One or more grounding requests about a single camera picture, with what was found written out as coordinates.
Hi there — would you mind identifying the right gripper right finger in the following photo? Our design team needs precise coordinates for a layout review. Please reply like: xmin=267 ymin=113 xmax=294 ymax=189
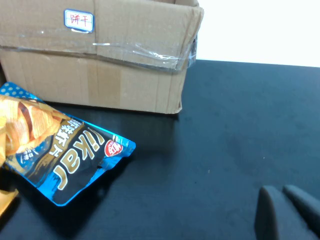
xmin=282 ymin=184 xmax=320 ymax=240

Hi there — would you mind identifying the small yellow snack packet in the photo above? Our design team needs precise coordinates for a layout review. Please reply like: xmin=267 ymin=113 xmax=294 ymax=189
xmin=0 ymin=188 xmax=20 ymax=219

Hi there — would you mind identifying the blue prawn chips bag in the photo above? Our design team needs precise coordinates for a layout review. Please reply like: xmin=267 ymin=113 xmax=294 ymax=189
xmin=0 ymin=81 xmax=137 ymax=207

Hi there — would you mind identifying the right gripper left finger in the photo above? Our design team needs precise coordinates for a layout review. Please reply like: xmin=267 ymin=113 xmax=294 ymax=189
xmin=254 ymin=185 xmax=314 ymax=240

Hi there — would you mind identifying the empty cardboard box, biscuit label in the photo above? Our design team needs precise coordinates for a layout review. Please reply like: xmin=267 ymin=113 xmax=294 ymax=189
xmin=0 ymin=0 xmax=205 ymax=115

